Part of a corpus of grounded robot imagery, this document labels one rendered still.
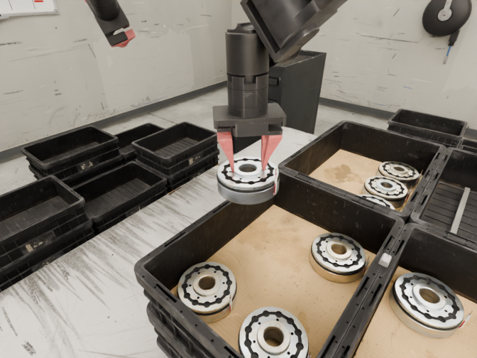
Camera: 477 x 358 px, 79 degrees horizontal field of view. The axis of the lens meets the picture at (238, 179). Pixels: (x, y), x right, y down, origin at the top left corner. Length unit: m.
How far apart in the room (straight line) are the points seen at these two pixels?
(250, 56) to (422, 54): 3.38
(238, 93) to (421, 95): 3.44
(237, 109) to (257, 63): 0.06
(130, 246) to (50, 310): 0.22
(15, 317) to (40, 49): 2.67
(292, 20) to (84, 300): 0.69
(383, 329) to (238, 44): 0.48
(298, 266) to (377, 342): 0.18
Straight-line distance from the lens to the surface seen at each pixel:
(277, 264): 0.61
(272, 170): 0.48
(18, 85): 3.22
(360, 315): 0.45
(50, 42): 3.27
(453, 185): 1.01
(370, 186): 0.82
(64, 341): 0.75
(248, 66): 0.39
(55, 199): 1.56
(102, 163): 1.76
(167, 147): 1.81
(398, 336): 0.58
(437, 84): 3.74
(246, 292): 0.56
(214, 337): 0.41
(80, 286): 0.82
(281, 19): 0.35
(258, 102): 0.40
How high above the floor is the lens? 1.29
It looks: 33 degrees down
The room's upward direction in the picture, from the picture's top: straight up
